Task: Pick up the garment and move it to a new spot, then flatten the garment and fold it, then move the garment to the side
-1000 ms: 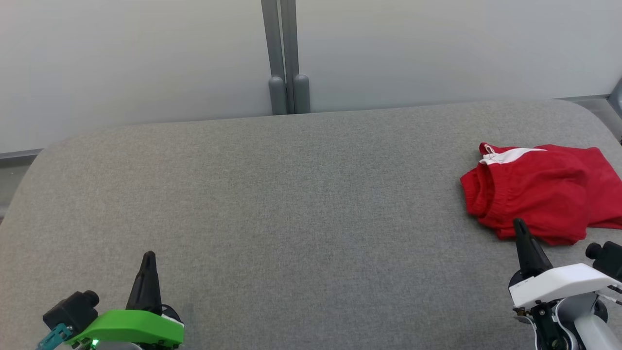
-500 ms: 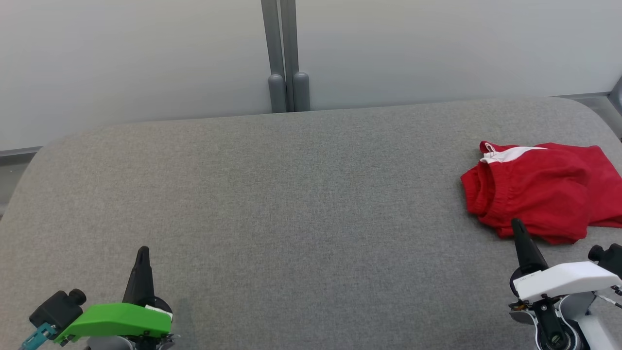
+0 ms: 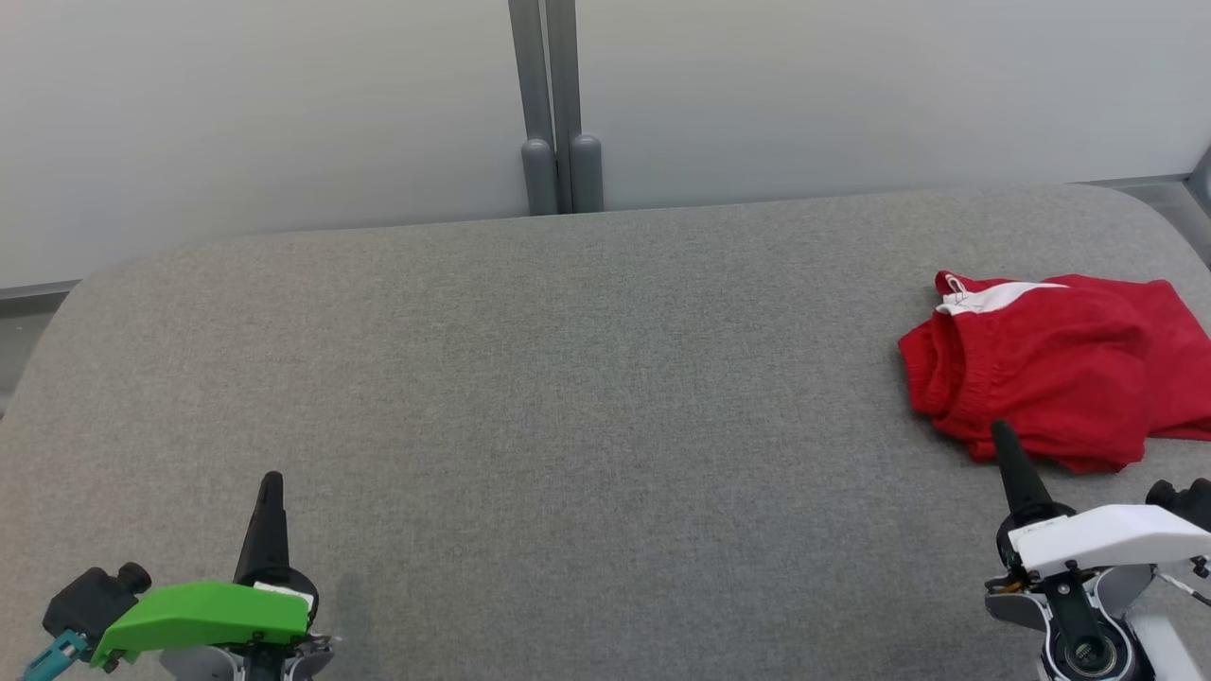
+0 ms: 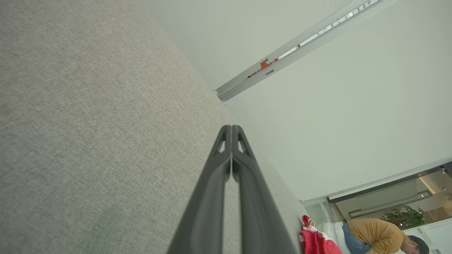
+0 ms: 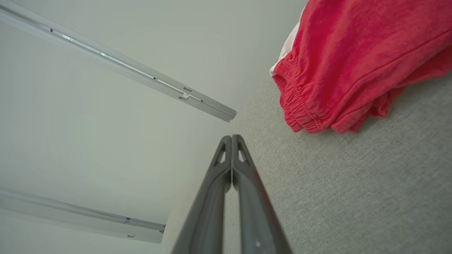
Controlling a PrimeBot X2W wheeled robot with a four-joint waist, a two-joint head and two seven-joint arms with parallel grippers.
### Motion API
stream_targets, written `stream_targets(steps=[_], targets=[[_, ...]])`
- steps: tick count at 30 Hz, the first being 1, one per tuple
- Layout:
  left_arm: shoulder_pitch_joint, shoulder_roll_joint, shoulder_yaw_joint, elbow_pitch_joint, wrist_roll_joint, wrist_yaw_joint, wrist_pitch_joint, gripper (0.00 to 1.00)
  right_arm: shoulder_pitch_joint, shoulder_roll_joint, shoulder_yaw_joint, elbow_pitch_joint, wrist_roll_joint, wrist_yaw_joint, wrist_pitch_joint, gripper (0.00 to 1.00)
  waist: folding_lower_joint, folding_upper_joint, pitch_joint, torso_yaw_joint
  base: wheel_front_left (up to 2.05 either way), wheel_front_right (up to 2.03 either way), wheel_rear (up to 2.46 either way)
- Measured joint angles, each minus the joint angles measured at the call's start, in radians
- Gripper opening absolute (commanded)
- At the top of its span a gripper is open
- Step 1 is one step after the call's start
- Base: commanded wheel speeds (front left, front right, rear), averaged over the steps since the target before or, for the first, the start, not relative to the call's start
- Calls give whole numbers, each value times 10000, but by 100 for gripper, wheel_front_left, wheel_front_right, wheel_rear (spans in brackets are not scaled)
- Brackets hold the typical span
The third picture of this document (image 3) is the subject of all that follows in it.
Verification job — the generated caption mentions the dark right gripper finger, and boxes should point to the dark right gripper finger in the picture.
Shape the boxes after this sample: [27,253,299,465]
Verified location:
[991,422,1040,529]
[1001,422,1075,521]

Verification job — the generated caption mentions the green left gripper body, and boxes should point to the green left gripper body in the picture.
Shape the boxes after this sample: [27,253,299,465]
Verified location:
[90,572,318,668]

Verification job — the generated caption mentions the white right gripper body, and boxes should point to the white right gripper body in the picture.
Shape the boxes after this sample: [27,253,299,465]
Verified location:
[1006,504,1211,578]

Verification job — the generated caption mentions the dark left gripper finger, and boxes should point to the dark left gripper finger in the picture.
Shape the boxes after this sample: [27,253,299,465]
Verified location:
[235,471,273,580]
[265,471,294,580]

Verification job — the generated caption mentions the red shorts with white hem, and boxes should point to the red shorts with white hem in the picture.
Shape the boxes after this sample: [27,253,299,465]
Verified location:
[897,270,1174,474]

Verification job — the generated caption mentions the red Bulls basketball jersey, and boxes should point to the red Bulls basketball jersey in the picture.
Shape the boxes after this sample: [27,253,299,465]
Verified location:
[1069,274,1211,442]

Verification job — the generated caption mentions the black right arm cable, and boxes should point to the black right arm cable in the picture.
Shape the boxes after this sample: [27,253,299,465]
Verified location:
[1156,566,1211,608]

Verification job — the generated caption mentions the teal cable connector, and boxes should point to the teal cable connector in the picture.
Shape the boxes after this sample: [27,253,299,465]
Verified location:
[21,629,92,681]

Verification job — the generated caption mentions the grey partition post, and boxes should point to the grey partition post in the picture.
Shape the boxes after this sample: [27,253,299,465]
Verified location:
[545,0,605,214]
[508,0,559,217]

